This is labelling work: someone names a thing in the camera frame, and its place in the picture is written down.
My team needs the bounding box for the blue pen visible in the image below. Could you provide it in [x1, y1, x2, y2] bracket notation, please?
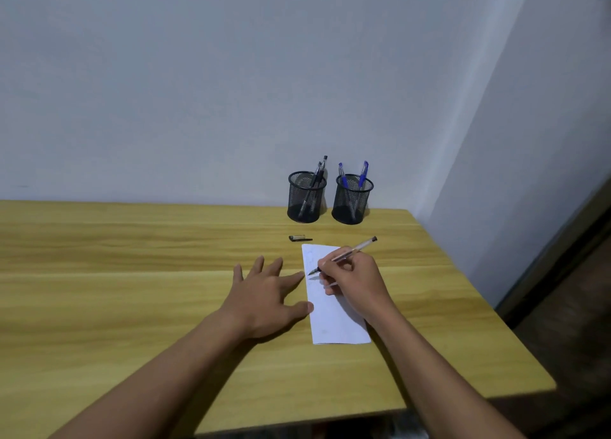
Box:
[337, 162, 356, 220]
[355, 160, 370, 211]

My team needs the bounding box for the black pen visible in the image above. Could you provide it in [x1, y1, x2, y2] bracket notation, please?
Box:
[307, 235, 379, 277]
[298, 160, 323, 218]
[310, 155, 329, 213]

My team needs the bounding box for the person's left hand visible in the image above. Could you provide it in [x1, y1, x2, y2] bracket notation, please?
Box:
[218, 256, 315, 342]

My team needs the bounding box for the person's left forearm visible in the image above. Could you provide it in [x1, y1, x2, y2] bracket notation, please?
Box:
[50, 311, 256, 439]

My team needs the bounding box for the black mesh pen cup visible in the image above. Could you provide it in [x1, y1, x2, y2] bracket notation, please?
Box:
[286, 171, 328, 224]
[331, 174, 375, 226]

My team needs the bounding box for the person's right hand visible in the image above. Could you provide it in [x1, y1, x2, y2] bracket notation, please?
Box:
[317, 246, 400, 330]

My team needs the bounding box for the white paper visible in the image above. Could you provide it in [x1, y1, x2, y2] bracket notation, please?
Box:
[301, 243, 372, 345]

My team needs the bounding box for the person's right forearm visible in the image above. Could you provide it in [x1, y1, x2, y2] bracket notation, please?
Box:
[370, 305, 526, 439]

